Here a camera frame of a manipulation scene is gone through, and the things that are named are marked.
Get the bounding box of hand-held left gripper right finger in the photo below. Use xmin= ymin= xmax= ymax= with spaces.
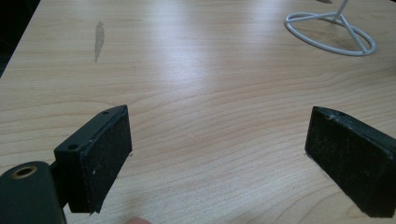
xmin=304 ymin=105 xmax=396 ymax=218

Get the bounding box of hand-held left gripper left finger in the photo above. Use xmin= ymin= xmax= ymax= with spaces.
xmin=53 ymin=105 xmax=134 ymax=216

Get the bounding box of white wire stand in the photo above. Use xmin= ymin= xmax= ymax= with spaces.
xmin=284 ymin=0 xmax=377 ymax=57

